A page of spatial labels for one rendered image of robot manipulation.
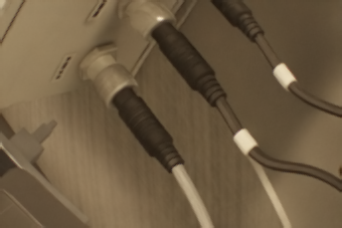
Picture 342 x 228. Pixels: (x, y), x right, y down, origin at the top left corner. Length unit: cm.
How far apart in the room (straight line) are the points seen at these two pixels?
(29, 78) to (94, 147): 9
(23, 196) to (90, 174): 25
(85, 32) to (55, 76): 2
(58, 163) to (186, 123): 9
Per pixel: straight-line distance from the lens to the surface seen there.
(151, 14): 83
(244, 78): 86
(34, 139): 73
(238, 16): 80
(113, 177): 92
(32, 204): 68
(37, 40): 82
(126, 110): 85
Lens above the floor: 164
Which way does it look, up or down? 9 degrees down
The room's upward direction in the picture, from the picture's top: 3 degrees counter-clockwise
